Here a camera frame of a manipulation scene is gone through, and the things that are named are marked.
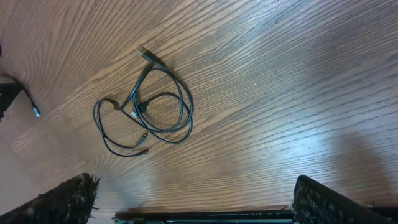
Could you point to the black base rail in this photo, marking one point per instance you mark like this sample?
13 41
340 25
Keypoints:
240 217

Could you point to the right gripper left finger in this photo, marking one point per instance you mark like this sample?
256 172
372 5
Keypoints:
70 202

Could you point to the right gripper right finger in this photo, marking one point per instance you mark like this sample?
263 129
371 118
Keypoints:
316 203

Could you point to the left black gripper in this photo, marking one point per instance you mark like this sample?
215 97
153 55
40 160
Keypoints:
8 93

